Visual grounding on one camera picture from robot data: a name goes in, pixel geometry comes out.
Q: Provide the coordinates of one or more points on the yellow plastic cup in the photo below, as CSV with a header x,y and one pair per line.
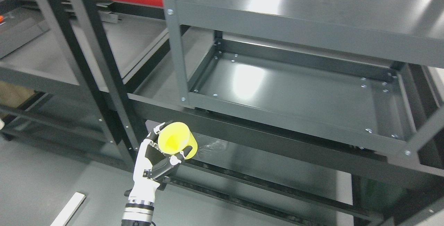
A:
x,y
175,138

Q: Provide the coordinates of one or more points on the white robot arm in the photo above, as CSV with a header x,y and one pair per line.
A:
x,y
138,213

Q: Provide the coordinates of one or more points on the black metal shelf rack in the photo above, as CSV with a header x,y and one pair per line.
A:
x,y
103,71

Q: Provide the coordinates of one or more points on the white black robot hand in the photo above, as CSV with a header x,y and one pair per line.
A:
x,y
152,165

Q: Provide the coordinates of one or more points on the white flat strip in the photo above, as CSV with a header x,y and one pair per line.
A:
x,y
68,211

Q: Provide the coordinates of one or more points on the grey metal shelf unit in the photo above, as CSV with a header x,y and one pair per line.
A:
x,y
359,72

